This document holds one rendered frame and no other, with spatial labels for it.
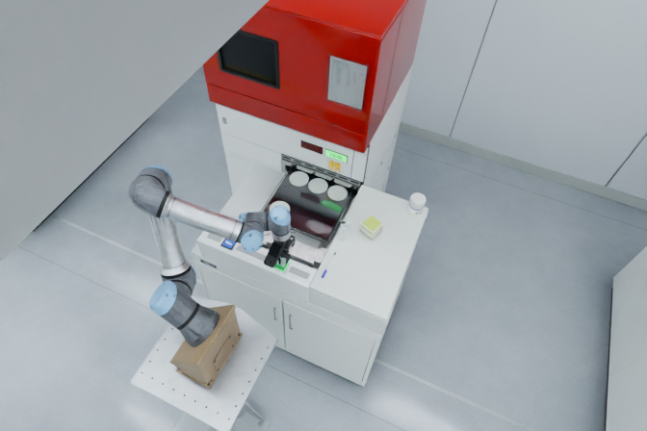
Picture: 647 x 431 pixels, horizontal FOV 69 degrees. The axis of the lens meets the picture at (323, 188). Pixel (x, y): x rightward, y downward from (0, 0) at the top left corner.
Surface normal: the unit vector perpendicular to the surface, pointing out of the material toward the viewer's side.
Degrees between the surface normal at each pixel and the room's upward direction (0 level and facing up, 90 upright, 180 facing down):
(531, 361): 0
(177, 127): 0
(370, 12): 0
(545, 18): 90
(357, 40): 90
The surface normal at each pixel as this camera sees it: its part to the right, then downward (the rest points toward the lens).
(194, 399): 0.04, -0.63
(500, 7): -0.40, 0.70
